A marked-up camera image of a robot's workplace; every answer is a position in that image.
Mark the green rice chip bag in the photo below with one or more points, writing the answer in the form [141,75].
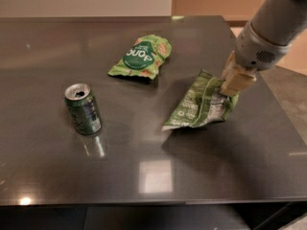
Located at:
[144,58]

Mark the green soda can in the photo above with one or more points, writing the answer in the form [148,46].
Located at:
[83,109]

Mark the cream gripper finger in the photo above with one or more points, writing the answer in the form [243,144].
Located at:
[243,78]
[229,68]

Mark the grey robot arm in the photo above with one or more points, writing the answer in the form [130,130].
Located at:
[280,21]

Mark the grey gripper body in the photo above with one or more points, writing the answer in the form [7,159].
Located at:
[253,48]

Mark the green jalapeno chip bag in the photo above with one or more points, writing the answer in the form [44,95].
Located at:
[202,104]

